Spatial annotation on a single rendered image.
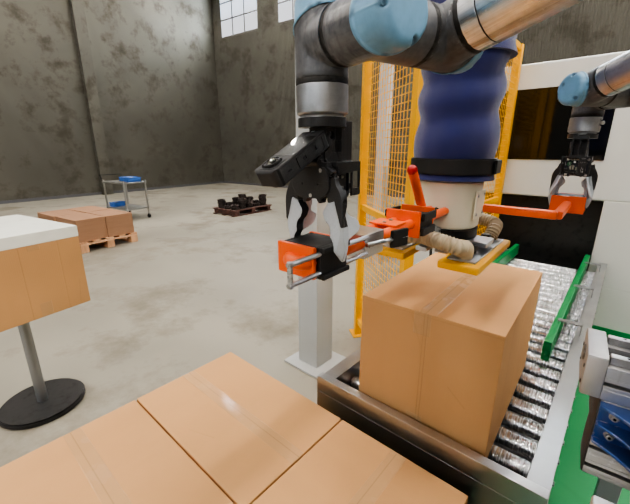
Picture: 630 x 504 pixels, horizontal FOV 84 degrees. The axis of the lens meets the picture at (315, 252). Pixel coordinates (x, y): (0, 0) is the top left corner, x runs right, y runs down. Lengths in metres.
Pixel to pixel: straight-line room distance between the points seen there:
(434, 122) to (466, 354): 0.60
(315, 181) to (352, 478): 0.82
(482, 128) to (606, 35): 9.16
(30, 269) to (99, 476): 1.09
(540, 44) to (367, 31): 9.76
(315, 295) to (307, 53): 1.76
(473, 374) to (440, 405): 0.15
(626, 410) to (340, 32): 0.83
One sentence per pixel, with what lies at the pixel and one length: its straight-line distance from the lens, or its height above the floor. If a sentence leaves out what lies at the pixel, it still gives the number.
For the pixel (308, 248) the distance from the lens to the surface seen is 0.52.
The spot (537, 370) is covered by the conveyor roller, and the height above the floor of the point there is 0.54.
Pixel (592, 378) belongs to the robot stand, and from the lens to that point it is 0.92.
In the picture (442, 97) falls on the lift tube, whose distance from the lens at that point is 0.98.
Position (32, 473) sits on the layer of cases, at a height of 0.54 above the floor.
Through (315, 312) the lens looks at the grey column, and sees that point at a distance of 2.21.
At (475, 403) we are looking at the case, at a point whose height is 0.74.
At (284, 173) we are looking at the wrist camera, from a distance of 0.46.
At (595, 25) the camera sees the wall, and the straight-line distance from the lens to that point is 10.16.
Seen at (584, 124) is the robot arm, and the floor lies 1.44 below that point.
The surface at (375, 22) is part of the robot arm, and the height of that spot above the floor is 1.51.
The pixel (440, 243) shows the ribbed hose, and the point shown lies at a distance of 0.90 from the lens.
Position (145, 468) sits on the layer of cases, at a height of 0.54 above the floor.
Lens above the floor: 1.38
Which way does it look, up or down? 16 degrees down
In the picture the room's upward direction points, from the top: straight up
